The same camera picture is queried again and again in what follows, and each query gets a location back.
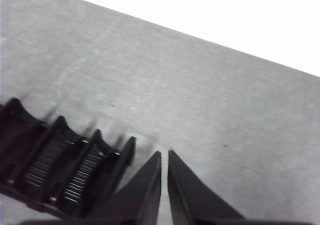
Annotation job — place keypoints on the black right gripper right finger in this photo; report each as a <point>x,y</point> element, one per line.
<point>190,197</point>

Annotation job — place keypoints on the black dish rack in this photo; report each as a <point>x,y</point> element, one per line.
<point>50,160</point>

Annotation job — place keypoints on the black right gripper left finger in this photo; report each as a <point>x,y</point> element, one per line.
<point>142,195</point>

